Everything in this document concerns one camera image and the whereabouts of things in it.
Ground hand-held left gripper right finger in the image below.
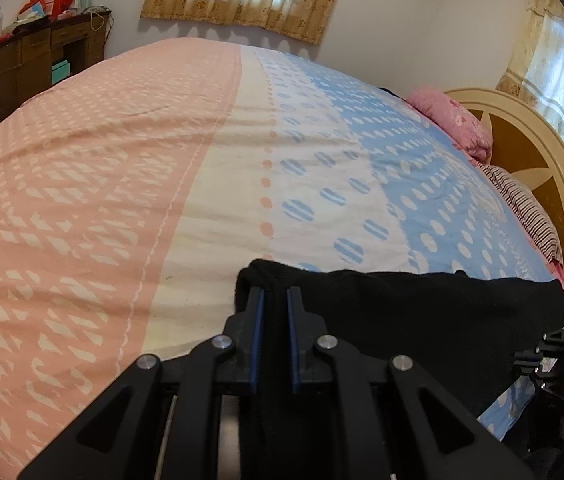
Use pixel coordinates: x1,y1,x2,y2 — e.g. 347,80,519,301
286,287,536,480

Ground pink pillow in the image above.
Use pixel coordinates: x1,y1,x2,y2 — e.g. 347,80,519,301
406,86,494,163

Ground white cable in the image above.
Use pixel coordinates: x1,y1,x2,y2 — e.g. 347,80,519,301
87,6,114,33

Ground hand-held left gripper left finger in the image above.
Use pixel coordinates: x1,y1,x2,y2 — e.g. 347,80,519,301
17,285,266,480

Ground person's dark clothing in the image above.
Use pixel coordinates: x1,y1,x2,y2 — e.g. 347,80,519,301
509,395,564,480

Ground teal box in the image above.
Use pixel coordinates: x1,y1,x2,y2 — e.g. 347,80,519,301
50,59,72,85

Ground striped pillow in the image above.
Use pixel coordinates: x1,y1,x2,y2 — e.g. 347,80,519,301
477,162,564,267

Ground black pants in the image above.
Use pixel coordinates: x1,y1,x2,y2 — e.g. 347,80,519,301
234,258,564,480

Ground cream wooden headboard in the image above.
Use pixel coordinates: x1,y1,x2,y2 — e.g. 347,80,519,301
442,87,564,311

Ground brown wooden desk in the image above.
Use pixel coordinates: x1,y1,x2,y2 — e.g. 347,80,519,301
0,10,115,122

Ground pink and blue dotted bedspread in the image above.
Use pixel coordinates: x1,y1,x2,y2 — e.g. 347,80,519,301
0,37,564,480

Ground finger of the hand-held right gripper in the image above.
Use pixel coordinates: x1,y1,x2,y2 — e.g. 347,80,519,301
513,329,564,397

